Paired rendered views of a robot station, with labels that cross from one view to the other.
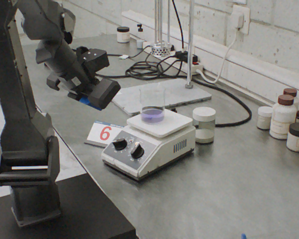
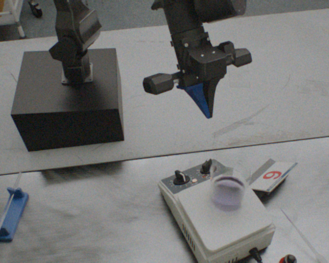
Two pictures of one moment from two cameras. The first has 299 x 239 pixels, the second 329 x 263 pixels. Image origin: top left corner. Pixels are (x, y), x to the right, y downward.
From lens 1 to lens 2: 1.10 m
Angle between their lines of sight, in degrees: 86
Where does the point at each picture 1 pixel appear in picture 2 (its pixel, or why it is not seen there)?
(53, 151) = (59, 43)
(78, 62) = (177, 40)
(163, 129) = (192, 200)
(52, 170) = (55, 51)
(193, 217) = (75, 216)
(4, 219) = not seen: hidden behind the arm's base
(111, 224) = (27, 104)
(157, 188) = (138, 202)
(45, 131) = (60, 26)
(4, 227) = not seen: hidden behind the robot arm
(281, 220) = not seen: outside the picture
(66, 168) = (214, 135)
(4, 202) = (105, 61)
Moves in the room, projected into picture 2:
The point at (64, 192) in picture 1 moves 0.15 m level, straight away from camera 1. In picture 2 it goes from (93, 90) to (165, 95)
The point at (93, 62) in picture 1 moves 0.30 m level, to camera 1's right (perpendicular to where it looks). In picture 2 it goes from (189, 57) to (102, 215)
